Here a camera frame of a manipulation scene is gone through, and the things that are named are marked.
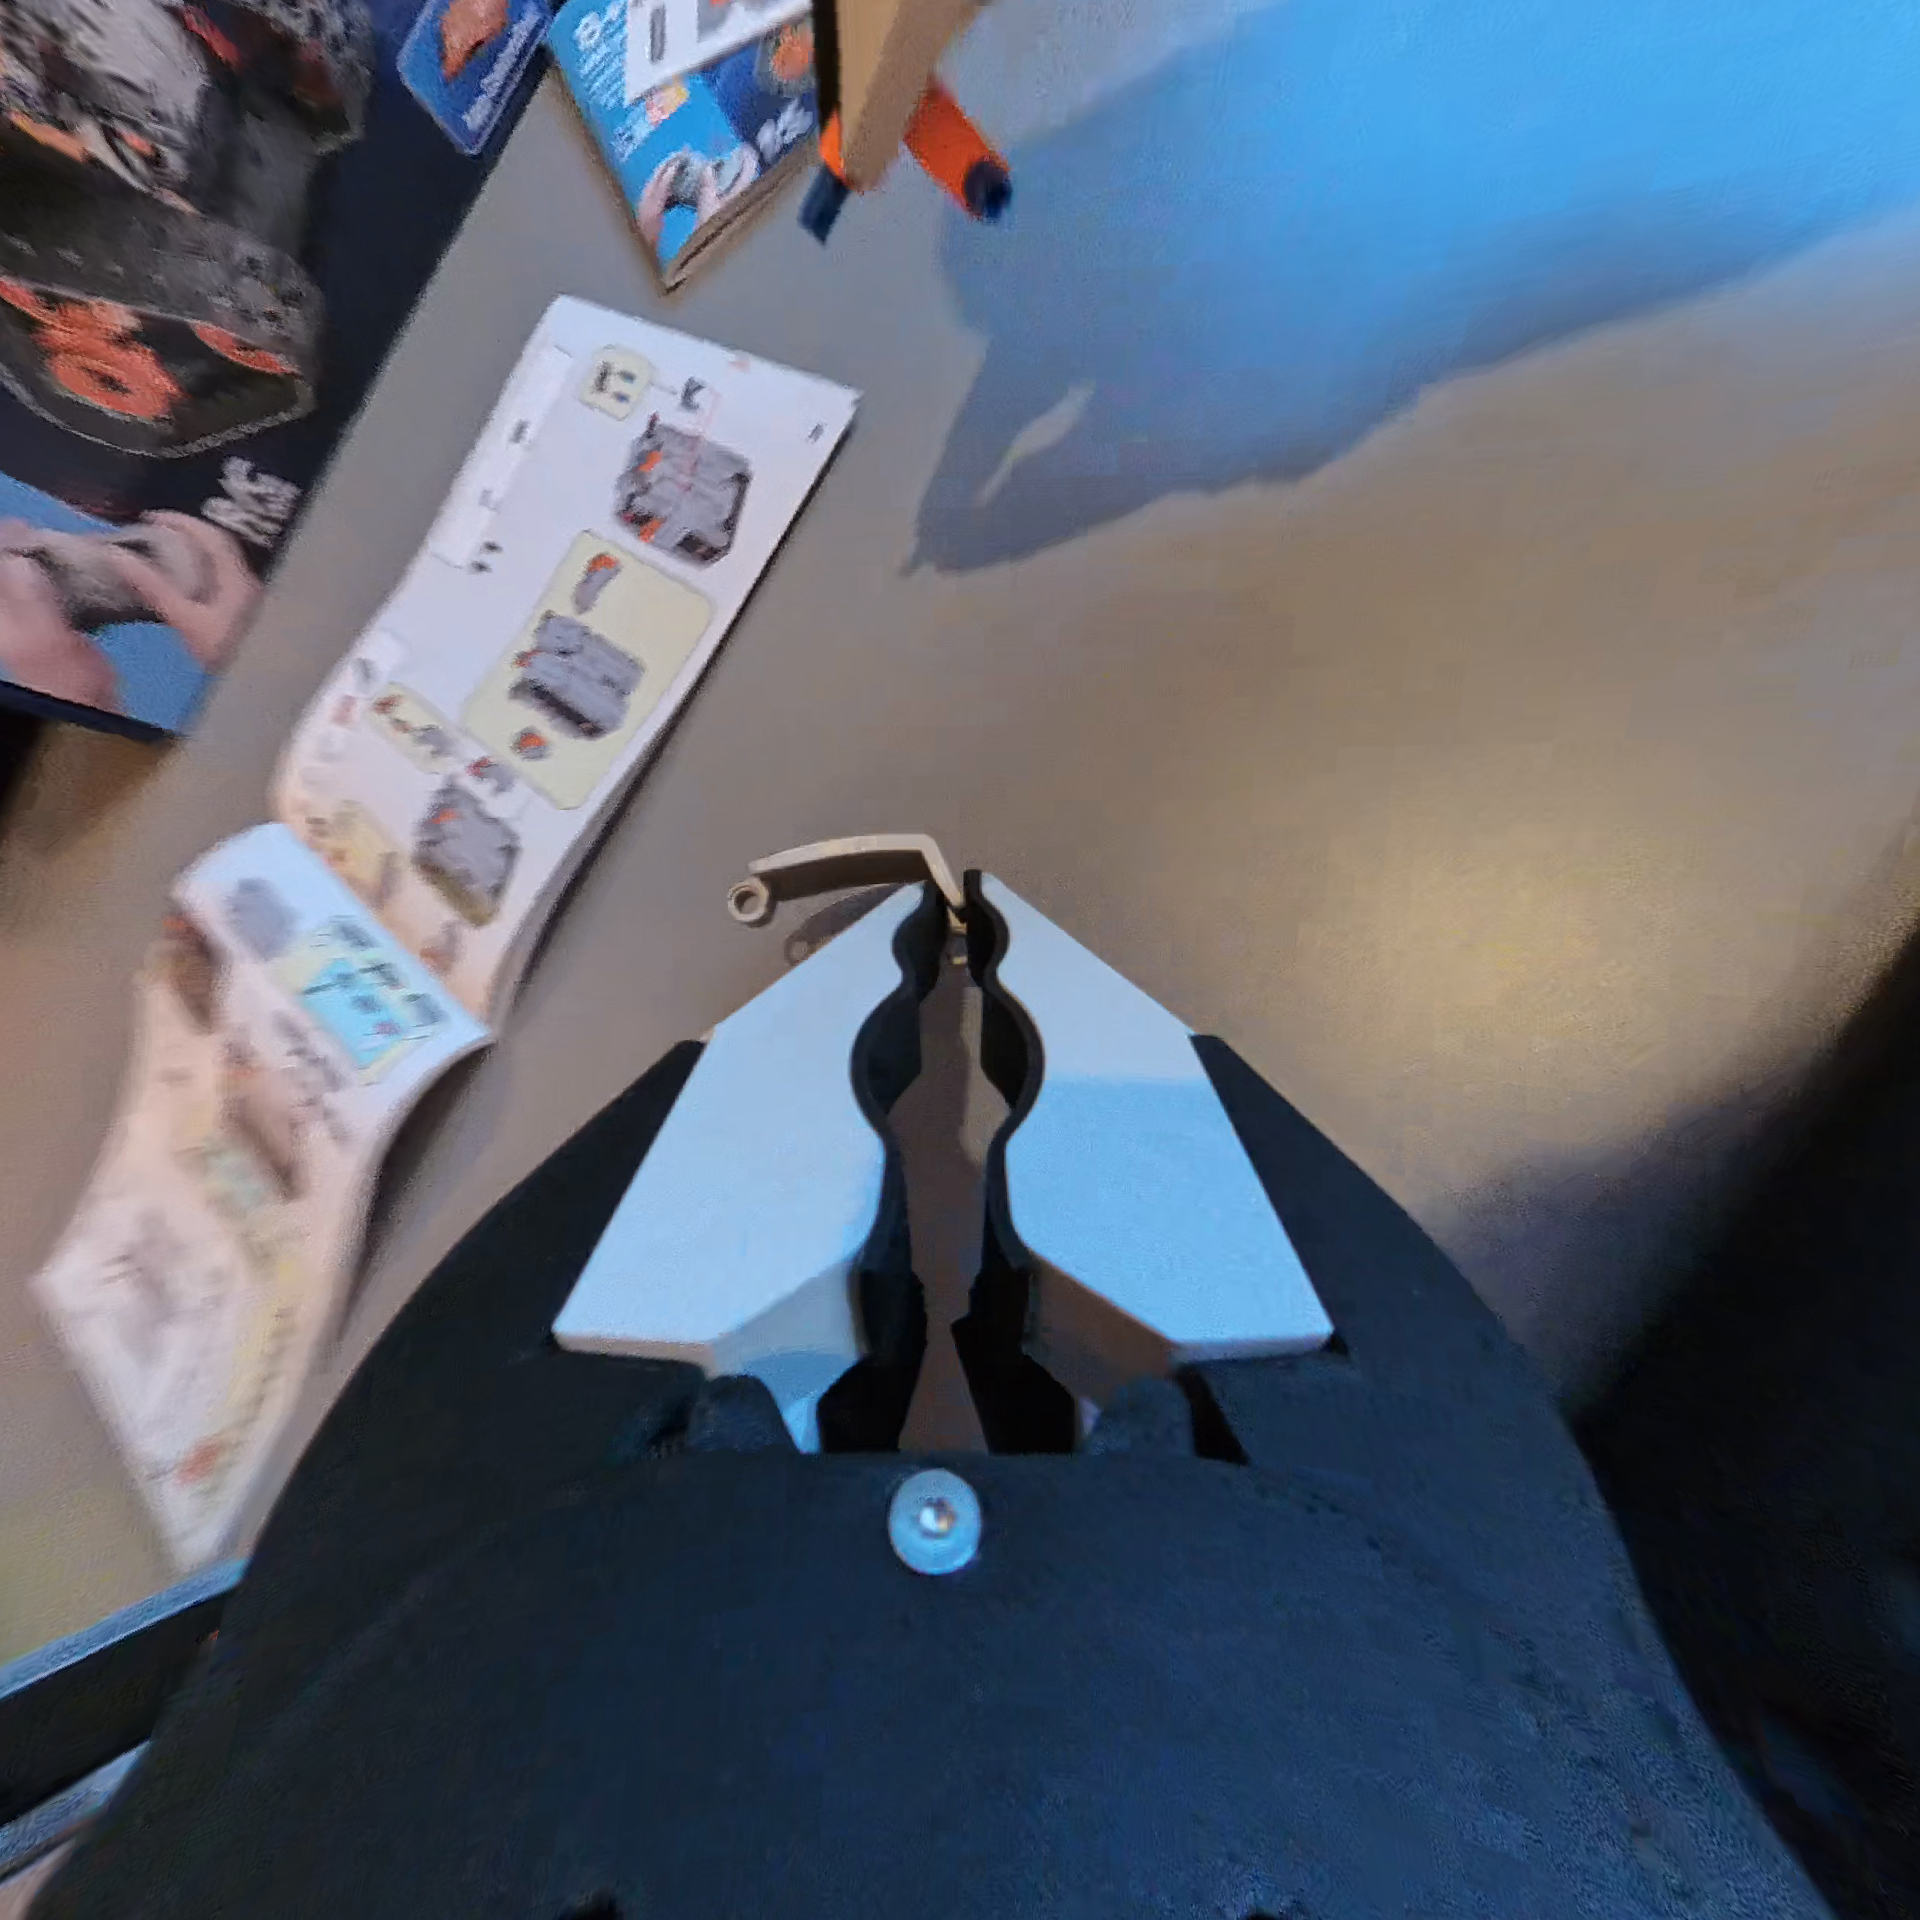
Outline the orange connector with blue pins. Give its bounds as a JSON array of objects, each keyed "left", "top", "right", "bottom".
[{"left": 796, "top": 74, "right": 1015, "bottom": 247}]

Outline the blue robot kit box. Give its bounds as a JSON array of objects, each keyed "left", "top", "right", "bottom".
[{"left": 0, "top": 0, "right": 556, "bottom": 744}]

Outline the closed blue instruction booklet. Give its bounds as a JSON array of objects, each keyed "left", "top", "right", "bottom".
[{"left": 546, "top": 0, "right": 822, "bottom": 291}]

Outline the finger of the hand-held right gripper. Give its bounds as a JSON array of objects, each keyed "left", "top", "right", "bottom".
[{"left": 832, "top": 0, "right": 991, "bottom": 195}]

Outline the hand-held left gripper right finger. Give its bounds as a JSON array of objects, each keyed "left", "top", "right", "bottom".
[{"left": 952, "top": 865, "right": 1338, "bottom": 1454}]

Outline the grey desk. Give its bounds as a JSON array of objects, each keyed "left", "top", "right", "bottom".
[{"left": 0, "top": 0, "right": 1920, "bottom": 1667}]

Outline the open instruction booklet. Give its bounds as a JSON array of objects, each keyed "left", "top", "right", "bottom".
[{"left": 28, "top": 295, "right": 861, "bottom": 1568}]

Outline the grey curved building piece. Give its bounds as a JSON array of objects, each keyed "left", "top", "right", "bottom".
[{"left": 725, "top": 834, "right": 968, "bottom": 923}]

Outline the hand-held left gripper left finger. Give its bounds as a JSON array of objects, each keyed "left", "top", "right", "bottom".
[{"left": 551, "top": 878, "right": 963, "bottom": 1454}]

